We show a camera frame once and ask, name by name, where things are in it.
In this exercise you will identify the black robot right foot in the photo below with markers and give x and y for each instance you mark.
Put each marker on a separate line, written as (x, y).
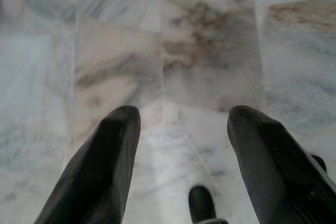
(319, 162)

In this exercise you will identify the black robot foot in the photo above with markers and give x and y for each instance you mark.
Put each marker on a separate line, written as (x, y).
(319, 162)
(202, 203)

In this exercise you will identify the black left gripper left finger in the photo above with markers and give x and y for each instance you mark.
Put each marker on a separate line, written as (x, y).
(99, 171)

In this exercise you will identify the black robot left foot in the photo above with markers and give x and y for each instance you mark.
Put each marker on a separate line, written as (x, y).
(202, 203)

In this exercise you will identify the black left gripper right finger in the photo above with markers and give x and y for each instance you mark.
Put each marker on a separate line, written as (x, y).
(273, 176)

